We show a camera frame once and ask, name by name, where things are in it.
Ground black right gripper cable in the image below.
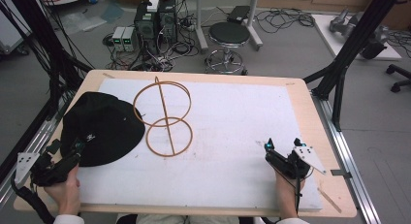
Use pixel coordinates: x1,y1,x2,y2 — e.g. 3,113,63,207
269,161,315,218

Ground grey desk leg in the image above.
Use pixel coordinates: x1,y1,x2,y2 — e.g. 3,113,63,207
245,0,265,52
193,0,209,54

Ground black round stool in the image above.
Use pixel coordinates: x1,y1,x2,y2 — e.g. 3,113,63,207
204,21,252,76

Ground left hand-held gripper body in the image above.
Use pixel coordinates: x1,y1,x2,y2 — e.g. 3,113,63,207
14,143,82,188

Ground person's right hand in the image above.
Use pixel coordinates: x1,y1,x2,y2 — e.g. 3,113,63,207
273,169,306,219

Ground black office chair base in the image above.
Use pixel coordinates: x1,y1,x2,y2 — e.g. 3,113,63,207
385,63,411,94

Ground white foam mat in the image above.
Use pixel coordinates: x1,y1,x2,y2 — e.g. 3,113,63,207
76,77,325,212

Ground black computer tower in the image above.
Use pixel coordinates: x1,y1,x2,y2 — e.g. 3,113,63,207
133,0,160,55
157,0,179,46

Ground black metal frame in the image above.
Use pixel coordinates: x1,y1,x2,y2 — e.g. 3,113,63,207
302,0,406,133
0,0,95,186

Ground person's white left sleeve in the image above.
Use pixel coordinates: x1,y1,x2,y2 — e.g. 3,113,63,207
52,213,85,224

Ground grey bench power supply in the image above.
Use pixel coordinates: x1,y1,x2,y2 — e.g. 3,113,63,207
122,26,140,52
111,26,126,52

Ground person's white right sleeve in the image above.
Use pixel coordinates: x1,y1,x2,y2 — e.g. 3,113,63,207
274,217,310,224

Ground aluminium rail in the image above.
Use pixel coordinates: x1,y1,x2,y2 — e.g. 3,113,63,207
310,89,384,224
0,89,77,208

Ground white platform board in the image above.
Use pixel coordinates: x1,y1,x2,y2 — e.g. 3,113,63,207
311,13,403,62

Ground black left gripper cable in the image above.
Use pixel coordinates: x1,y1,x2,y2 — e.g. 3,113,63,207
10,172,56,224

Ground black loose floor cables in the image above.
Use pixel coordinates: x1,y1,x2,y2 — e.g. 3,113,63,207
253,7,316,35

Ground black bucket hat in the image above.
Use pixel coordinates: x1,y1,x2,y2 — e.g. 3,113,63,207
59,91,146,168

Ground black flat box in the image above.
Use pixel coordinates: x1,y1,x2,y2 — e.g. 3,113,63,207
226,5,252,25

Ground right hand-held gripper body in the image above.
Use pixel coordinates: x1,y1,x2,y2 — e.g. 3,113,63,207
264,145,328,180

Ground wooden ring hat stand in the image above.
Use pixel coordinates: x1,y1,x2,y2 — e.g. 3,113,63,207
132,76,194,158

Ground person's beige trousers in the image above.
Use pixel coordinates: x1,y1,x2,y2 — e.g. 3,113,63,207
135,213,240,224

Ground person's left hand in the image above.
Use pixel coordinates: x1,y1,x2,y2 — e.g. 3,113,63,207
43,165,81,217

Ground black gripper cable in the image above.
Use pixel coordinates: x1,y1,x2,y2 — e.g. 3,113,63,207
10,172,56,224
269,161,315,218

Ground tangle of floor cables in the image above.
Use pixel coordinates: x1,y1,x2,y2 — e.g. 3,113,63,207
102,4,203,73

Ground person's white sleeve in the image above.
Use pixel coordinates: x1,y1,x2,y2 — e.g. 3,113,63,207
52,213,85,224
274,217,310,224

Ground white box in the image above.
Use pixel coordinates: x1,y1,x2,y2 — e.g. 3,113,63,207
146,0,161,14

